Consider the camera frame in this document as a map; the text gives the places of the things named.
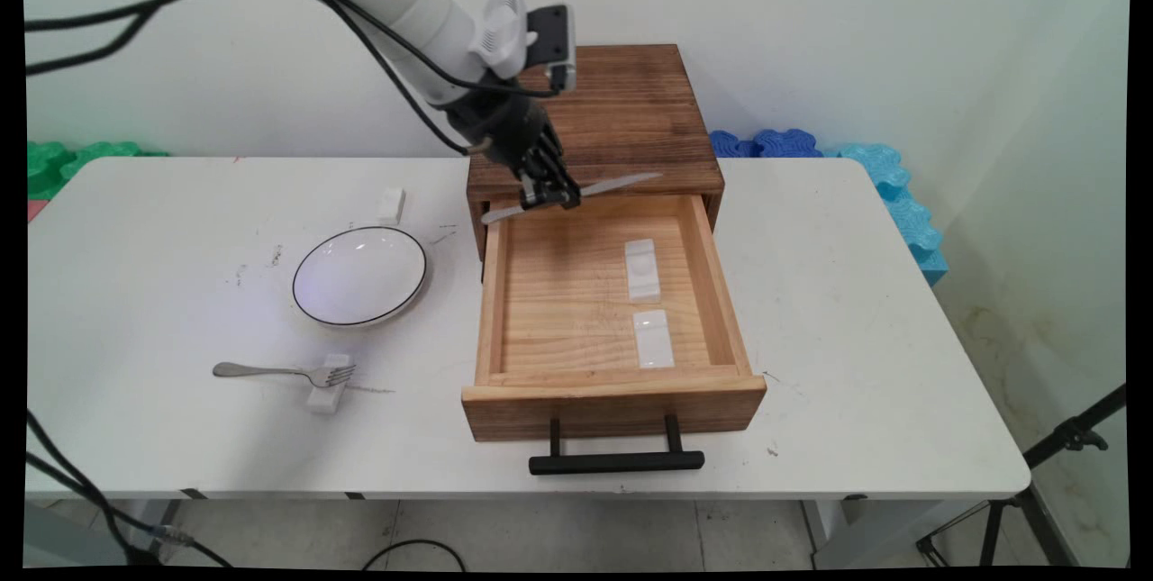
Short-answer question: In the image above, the dark wooden drawer cabinet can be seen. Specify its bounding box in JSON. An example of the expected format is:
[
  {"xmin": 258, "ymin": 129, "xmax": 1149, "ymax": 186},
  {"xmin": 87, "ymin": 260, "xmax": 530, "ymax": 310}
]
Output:
[{"xmin": 467, "ymin": 44, "xmax": 726, "ymax": 262}]

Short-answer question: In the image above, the light blue foam mat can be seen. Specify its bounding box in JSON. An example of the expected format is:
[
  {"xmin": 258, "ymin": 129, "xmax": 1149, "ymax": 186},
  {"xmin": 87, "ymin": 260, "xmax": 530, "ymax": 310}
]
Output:
[{"xmin": 822, "ymin": 143, "xmax": 949, "ymax": 286}]

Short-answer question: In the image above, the black looped floor cable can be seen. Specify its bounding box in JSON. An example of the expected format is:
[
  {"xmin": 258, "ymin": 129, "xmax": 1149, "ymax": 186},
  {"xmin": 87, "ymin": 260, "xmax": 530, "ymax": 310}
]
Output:
[{"xmin": 362, "ymin": 540, "xmax": 466, "ymax": 572}]

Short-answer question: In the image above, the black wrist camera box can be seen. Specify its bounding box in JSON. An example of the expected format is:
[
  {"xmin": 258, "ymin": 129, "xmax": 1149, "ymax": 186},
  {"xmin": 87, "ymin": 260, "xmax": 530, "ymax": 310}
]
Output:
[{"xmin": 527, "ymin": 5, "xmax": 577, "ymax": 95}]

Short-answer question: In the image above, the black cable with connector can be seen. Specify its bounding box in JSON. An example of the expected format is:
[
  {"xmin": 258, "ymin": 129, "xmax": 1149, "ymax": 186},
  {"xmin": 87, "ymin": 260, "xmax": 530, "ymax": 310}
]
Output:
[{"xmin": 27, "ymin": 410, "xmax": 237, "ymax": 569}]

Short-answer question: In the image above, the black drawer handle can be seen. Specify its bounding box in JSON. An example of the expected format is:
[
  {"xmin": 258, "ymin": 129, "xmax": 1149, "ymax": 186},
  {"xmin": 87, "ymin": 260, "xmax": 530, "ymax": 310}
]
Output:
[{"xmin": 529, "ymin": 414, "xmax": 706, "ymax": 476}]

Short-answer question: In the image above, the white cutlery rest with dimple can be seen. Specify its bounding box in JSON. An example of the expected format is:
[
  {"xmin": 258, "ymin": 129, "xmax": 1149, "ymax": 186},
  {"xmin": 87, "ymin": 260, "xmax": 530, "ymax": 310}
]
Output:
[{"xmin": 624, "ymin": 239, "xmax": 662, "ymax": 304}]

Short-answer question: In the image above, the black tripod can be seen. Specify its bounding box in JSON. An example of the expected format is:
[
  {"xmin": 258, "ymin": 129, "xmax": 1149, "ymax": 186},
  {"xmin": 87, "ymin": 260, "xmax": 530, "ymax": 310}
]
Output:
[{"xmin": 916, "ymin": 383, "xmax": 1127, "ymax": 568}]

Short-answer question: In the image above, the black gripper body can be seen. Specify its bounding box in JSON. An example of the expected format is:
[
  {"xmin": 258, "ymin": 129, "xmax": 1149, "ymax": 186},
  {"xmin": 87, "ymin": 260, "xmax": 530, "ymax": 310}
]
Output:
[{"xmin": 447, "ymin": 89, "xmax": 565, "ymax": 176}]

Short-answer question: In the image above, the white plate with black rim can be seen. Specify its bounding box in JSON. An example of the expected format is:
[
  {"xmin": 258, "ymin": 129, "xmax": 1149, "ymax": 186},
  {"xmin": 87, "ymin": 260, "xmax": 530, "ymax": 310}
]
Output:
[{"xmin": 292, "ymin": 226, "xmax": 428, "ymax": 328}]

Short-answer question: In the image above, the green foam mat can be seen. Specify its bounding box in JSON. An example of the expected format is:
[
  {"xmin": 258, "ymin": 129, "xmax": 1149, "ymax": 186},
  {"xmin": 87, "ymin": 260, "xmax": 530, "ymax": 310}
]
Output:
[{"xmin": 27, "ymin": 141, "xmax": 170, "ymax": 202}]

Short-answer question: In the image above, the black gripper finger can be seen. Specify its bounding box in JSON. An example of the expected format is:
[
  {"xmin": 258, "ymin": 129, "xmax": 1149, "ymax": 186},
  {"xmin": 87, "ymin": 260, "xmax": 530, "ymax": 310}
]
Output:
[
  {"xmin": 540, "ymin": 148, "xmax": 583, "ymax": 210},
  {"xmin": 517, "ymin": 161, "xmax": 549, "ymax": 209}
]

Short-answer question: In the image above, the light wooden drawer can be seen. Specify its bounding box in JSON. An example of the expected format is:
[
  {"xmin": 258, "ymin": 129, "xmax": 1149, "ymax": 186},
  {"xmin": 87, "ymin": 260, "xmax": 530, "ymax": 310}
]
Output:
[{"xmin": 461, "ymin": 194, "xmax": 768, "ymax": 443}]

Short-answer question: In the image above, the silver table knife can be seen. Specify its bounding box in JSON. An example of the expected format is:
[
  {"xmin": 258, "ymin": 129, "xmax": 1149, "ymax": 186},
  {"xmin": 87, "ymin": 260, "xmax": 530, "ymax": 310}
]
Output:
[{"xmin": 480, "ymin": 172, "xmax": 665, "ymax": 224}]

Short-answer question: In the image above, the white vented wrist mount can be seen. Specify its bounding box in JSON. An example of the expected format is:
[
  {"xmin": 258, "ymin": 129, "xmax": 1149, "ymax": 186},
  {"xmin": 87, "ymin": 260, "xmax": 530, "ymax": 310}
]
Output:
[{"xmin": 468, "ymin": 0, "xmax": 539, "ymax": 81}]

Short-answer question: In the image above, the flat white cutlery rest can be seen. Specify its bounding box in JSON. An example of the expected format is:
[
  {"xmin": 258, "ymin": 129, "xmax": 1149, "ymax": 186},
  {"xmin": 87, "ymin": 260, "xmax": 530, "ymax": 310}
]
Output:
[{"xmin": 632, "ymin": 310, "xmax": 676, "ymax": 370}]

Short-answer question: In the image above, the silver fork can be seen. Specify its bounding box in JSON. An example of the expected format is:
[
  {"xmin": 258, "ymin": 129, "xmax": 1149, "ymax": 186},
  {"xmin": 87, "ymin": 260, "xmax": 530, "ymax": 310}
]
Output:
[{"xmin": 213, "ymin": 361, "xmax": 357, "ymax": 387}]

